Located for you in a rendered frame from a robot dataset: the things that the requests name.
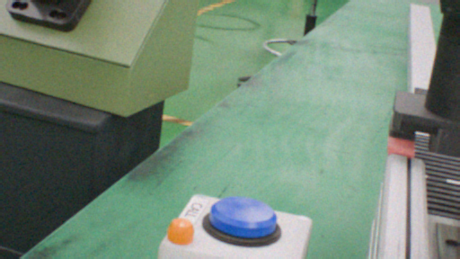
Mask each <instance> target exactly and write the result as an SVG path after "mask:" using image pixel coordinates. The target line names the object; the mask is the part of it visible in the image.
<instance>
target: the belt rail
mask: <svg viewBox="0 0 460 259"><path fill-rule="evenodd" d="M407 17H408V60H407V92H410V93H414V90H415V87H420V88H424V89H428V87H429V80H430V73H431V70H432V66H433V63H434V56H435V52H436V44H435V40H434V35H433V30H432V24H431V16H430V11H429V7H427V6H422V5H417V4H411V5H410V9H409V12H408V16H407Z"/></svg>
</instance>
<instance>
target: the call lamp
mask: <svg viewBox="0 0 460 259"><path fill-rule="evenodd" d="M194 233H195V230H194V228H193V226H192V224H191V222H190V220H189V219H174V220H173V221H172V222H171V224H170V226H169V227H168V231H167V240H168V241H171V242H172V243H174V244H176V245H180V246H185V245H189V244H190V243H191V242H193V238H194Z"/></svg>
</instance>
